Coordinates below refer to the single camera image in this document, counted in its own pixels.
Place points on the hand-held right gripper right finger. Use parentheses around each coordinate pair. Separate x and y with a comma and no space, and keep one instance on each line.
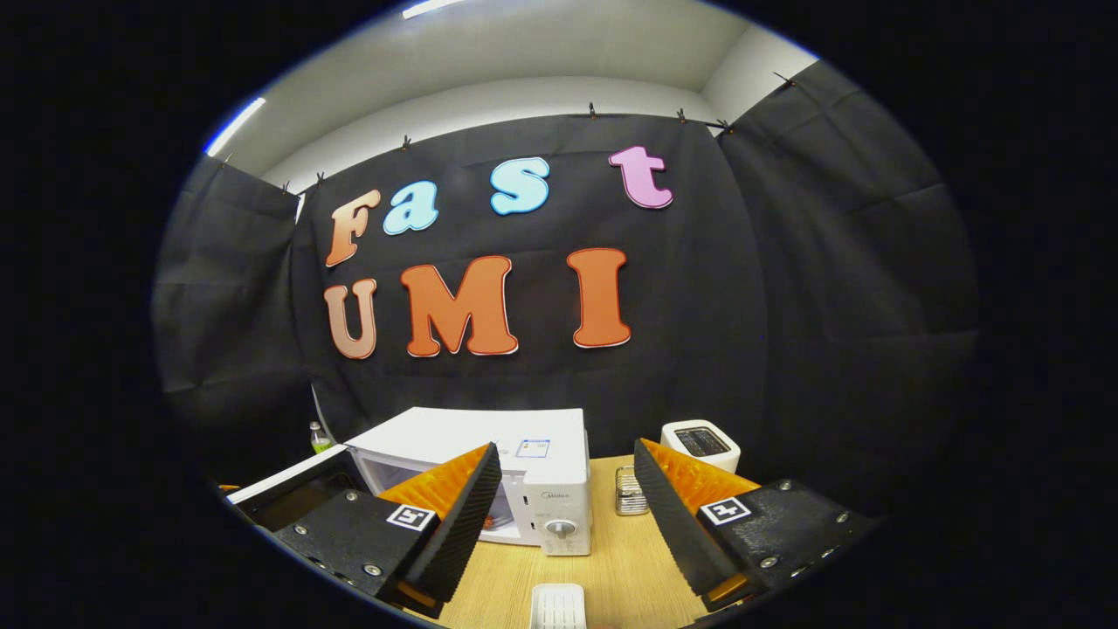
(672,524)

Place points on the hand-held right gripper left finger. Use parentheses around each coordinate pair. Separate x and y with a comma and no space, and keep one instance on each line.
(463,524)

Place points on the white microwave oven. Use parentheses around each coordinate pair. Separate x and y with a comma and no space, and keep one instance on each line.
(472,432)

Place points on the shiny ribbed jar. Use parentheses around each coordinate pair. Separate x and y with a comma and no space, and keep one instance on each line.
(631,491)

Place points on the white toaster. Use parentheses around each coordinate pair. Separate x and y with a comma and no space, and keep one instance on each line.
(699,445)

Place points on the green label bottle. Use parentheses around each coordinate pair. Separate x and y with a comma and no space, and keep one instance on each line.
(320,441)

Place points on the white rectangular dish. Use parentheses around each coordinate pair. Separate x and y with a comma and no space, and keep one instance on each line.
(558,607)

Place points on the black backdrop cloth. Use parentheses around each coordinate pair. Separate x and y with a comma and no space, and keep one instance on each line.
(786,306)

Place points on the ceiling light strip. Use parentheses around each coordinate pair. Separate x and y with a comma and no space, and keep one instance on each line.
(430,7)
(236,127)

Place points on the row of black cloth clips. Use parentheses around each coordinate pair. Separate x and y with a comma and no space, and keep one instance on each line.
(591,110)

